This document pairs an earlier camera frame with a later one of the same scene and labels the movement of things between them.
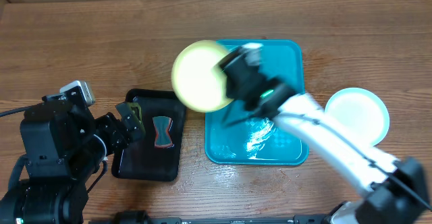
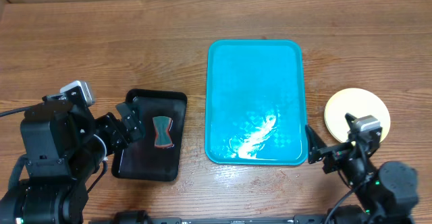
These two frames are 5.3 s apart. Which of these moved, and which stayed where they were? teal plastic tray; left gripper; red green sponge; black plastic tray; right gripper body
Moved: right gripper body
Stayed: left gripper; black plastic tray; red green sponge; teal plastic tray
